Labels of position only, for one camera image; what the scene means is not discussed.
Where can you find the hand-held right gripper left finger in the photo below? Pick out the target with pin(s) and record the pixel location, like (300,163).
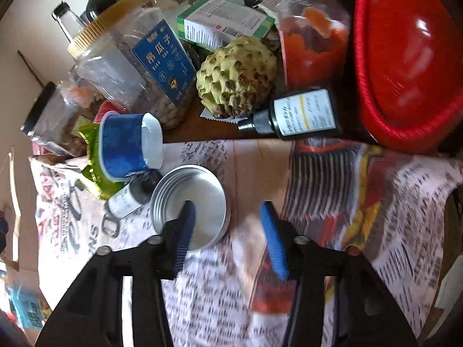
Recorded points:
(184,231)

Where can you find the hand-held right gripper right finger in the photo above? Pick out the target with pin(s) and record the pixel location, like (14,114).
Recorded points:
(273,238)

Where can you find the round silver tin lid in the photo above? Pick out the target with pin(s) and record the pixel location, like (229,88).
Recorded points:
(206,202)

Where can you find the green snack packet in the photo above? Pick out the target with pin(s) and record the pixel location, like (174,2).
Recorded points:
(90,173)

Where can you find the small white label bottle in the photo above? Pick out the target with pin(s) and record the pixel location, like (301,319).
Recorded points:
(124,200)

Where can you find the printed newspaper pattern tablecloth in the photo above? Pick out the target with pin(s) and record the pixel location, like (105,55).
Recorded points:
(325,188)

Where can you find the blue plastic cup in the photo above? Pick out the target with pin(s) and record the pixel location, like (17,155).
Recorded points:
(123,144)

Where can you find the black ink bottle white label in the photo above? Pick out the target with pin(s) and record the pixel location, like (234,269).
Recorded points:
(304,114)

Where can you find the green custard apple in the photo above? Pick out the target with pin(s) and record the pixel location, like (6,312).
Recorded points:
(235,76)

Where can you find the clear jar with black lid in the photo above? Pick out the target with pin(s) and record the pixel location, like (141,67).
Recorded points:
(50,119)

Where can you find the clear jar with yellow lid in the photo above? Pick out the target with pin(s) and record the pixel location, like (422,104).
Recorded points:
(108,72)

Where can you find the red lid jar orange contents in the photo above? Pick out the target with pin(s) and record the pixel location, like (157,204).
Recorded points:
(311,43)

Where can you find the green and white carton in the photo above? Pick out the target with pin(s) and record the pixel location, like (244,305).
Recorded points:
(217,21)

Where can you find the red thermos flask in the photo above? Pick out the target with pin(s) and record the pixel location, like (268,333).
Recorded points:
(405,61)

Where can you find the clear glass bottle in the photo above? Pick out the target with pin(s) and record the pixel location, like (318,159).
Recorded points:
(67,18)

